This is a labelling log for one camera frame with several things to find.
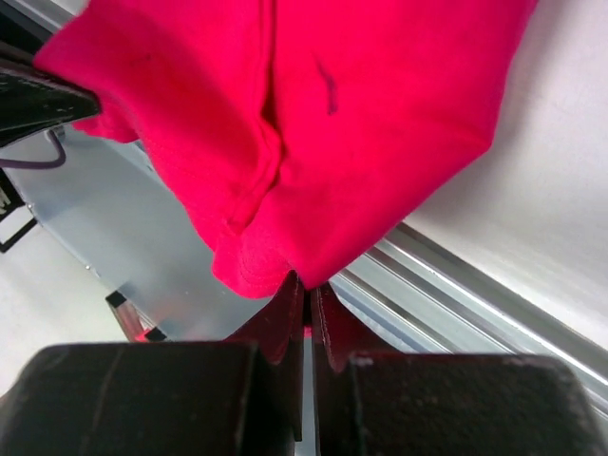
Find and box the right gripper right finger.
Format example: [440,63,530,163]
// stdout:
[310,285,607,455]

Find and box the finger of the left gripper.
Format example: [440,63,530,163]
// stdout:
[0,43,101,147]

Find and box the crimson red t shirt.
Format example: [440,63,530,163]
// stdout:
[34,1,536,298]

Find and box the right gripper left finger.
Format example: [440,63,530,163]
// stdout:
[1,274,305,455]

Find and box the aluminium mounting rail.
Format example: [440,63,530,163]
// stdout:
[331,223,607,414]

